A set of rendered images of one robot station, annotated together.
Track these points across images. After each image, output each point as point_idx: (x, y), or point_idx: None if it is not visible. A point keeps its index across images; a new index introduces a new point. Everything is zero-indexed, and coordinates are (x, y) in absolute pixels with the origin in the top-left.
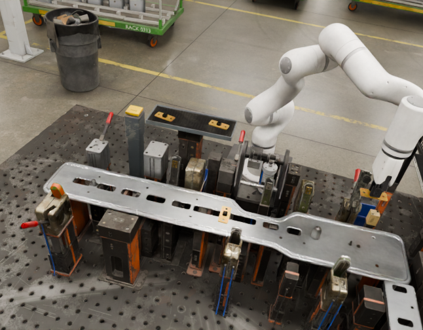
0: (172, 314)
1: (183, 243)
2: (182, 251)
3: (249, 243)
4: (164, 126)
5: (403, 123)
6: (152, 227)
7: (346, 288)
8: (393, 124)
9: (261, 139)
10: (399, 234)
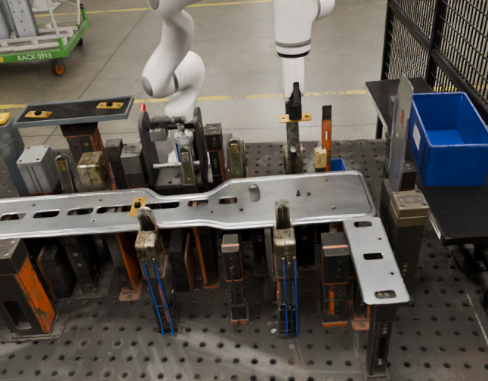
0: (106, 353)
1: (111, 268)
2: (110, 278)
3: (187, 239)
4: (38, 125)
5: (281, 7)
6: (55, 254)
7: (293, 238)
8: (274, 14)
9: (176, 114)
10: (379, 184)
